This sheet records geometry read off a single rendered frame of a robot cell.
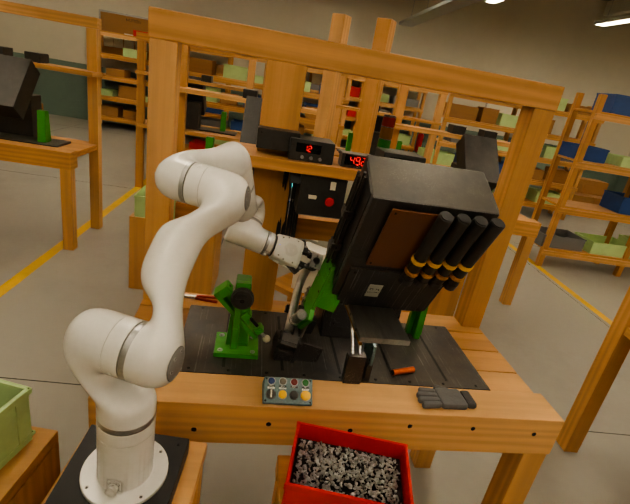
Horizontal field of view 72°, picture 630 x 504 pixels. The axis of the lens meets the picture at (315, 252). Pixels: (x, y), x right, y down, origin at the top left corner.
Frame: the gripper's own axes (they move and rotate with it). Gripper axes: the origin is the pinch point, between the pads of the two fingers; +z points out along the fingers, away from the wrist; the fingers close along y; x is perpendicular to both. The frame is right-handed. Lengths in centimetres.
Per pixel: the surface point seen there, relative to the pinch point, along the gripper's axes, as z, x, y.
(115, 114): -269, 818, 529
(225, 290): -24.6, 5.4, -18.7
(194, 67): -124, 504, 486
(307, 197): -8.6, -1.7, 22.3
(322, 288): 3.1, -7.7, -10.9
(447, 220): 13, -55, 0
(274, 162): -24.8, -7.0, 26.2
